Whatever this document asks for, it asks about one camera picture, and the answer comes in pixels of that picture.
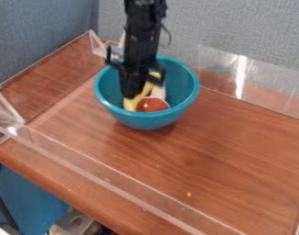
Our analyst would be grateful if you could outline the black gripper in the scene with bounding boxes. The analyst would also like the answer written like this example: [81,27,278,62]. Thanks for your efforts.
[105,0,168,99]

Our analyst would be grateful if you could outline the yellow toy banana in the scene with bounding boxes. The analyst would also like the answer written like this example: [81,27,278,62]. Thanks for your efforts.
[124,82,165,111]

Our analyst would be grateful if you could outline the blue plastic bowl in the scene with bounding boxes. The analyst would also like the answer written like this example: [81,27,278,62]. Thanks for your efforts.
[93,56,200,130]

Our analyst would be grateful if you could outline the red and white toy mushroom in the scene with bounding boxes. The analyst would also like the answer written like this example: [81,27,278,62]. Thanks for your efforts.
[136,86,170,112]

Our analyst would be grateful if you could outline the clear acrylic barrier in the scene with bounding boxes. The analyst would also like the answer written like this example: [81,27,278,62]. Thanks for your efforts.
[0,33,299,235]

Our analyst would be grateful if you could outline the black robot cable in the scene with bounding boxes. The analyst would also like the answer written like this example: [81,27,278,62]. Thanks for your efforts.
[158,22,173,49]

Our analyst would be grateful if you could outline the grey metal bracket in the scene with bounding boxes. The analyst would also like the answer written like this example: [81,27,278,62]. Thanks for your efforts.
[49,208,101,235]

